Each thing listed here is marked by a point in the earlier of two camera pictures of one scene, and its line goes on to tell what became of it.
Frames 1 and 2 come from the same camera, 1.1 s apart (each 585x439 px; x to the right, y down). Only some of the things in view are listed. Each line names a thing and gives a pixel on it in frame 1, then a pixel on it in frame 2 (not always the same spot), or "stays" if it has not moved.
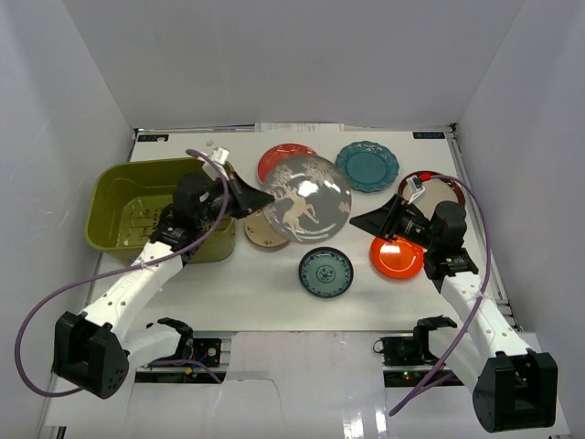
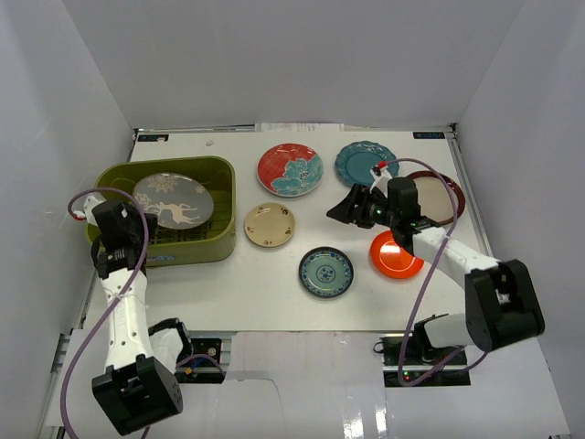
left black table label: (153, 138) stays
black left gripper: (233, 197) -> (149, 221)
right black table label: (429, 135) stays
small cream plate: (260, 231) stays
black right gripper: (385, 221) -> (346, 212)
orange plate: (397, 258) stays
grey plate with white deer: (313, 198) -> (178, 201)
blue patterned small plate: (326, 272) stays
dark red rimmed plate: (436, 191) stays
